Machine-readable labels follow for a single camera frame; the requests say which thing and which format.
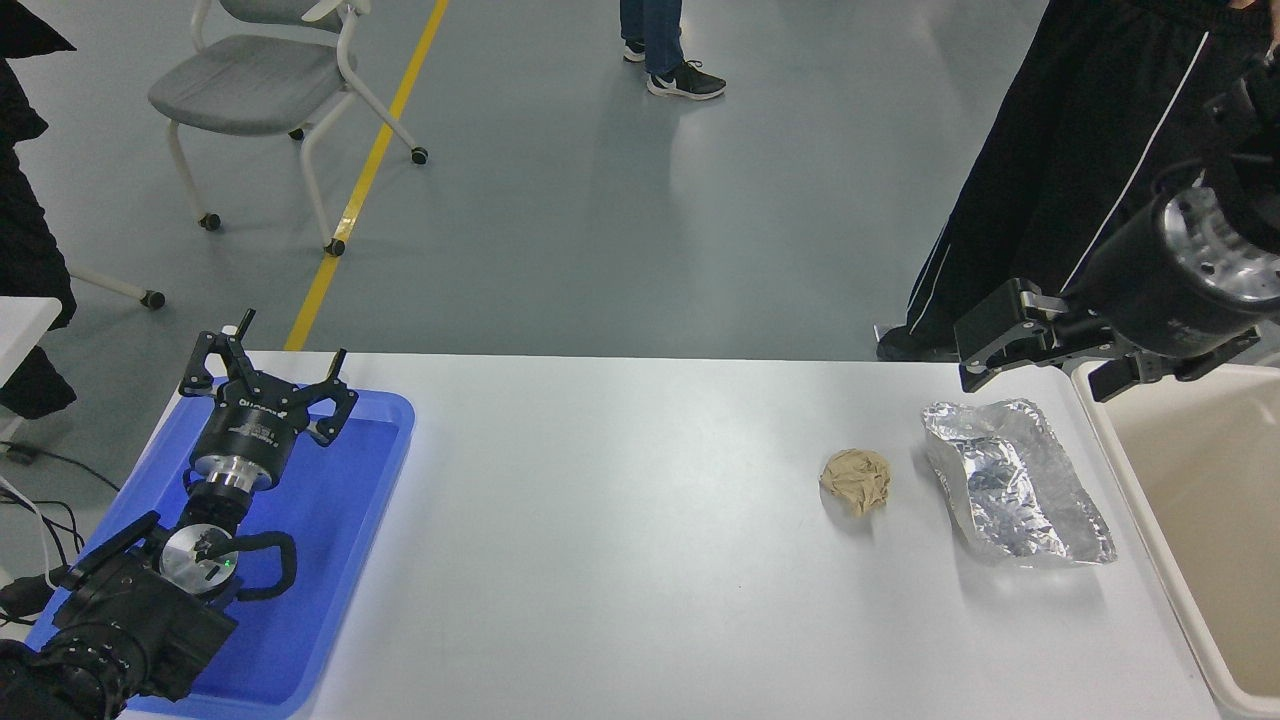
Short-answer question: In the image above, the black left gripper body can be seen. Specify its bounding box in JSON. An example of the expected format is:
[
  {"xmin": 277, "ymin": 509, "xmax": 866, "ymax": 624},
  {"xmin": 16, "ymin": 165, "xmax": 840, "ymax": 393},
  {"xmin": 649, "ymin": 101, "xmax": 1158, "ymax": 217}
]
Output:
[{"xmin": 190, "ymin": 383, "xmax": 314, "ymax": 481}]

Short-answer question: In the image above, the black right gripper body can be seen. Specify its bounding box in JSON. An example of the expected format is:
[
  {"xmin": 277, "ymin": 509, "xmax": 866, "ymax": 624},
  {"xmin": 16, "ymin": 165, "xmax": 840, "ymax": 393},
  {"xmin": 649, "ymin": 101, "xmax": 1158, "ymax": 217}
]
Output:
[{"xmin": 1068, "ymin": 195, "xmax": 1261, "ymax": 357}]

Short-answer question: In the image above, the blue plastic tray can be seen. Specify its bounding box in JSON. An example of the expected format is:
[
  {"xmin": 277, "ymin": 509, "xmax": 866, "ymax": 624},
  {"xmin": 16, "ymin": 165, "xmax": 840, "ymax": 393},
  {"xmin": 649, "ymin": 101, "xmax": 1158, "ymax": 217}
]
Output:
[{"xmin": 25, "ymin": 378, "xmax": 416, "ymax": 719}]

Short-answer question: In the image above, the white chair leg with castor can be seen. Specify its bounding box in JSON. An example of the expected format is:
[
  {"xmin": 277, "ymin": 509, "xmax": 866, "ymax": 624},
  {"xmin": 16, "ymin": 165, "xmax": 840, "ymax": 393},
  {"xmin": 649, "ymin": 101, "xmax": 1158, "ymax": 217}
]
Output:
[{"xmin": 70, "ymin": 265, "xmax": 167, "ymax": 309}]

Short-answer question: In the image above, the large pale bin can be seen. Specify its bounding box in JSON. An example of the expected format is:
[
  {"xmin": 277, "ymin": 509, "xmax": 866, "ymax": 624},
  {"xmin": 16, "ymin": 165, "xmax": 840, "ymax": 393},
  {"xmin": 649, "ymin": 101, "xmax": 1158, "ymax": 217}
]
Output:
[{"xmin": 1072, "ymin": 360, "xmax": 1280, "ymax": 719}]

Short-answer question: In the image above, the crumpled silver foil tray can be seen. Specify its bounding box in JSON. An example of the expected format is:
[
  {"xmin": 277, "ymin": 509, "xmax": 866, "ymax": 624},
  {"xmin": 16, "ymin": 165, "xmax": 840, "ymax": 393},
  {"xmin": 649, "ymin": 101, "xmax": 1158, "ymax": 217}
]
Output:
[{"xmin": 922, "ymin": 398, "xmax": 1118, "ymax": 568}]

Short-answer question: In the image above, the person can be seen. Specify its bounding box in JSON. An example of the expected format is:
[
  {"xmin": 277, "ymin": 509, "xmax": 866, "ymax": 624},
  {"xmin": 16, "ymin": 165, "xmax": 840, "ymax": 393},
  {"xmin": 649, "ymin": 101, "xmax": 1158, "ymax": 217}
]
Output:
[
  {"xmin": 876, "ymin": 0, "xmax": 1280, "ymax": 363},
  {"xmin": 620, "ymin": 0, "xmax": 728, "ymax": 101},
  {"xmin": 0, "ymin": 0, "xmax": 79, "ymax": 419}
]

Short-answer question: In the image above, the small white table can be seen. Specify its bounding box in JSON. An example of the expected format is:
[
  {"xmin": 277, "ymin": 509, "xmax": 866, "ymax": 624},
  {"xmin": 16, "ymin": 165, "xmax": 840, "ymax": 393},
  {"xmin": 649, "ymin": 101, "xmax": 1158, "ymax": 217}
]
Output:
[{"xmin": 0, "ymin": 295, "xmax": 64, "ymax": 391}]

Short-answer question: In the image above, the crumpled tan paper ball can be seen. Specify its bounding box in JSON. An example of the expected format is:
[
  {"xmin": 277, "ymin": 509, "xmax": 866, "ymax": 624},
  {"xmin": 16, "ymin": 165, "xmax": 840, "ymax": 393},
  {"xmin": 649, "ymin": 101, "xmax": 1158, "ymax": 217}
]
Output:
[{"xmin": 820, "ymin": 448, "xmax": 892, "ymax": 516}]

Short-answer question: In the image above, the thin black floor cable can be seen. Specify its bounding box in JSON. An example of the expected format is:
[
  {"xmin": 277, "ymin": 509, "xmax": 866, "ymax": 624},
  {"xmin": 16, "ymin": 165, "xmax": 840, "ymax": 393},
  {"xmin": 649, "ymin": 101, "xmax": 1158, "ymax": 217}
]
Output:
[{"xmin": 0, "ymin": 440, "xmax": 121, "ymax": 496}]

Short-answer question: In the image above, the white floor cable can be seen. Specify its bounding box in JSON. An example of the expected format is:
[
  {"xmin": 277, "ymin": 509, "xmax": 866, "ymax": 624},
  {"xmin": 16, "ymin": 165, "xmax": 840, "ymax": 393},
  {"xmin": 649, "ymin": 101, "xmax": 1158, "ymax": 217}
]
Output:
[{"xmin": 0, "ymin": 475, "xmax": 63, "ymax": 591}]

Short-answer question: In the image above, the grey chair with white frame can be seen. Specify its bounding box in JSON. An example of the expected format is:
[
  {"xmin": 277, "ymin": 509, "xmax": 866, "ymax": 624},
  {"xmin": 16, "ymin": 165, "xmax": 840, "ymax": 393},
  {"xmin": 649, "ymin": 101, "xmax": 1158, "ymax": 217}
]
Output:
[{"xmin": 148, "ymin": 0, "xmax": 431, "ymax": 257}]

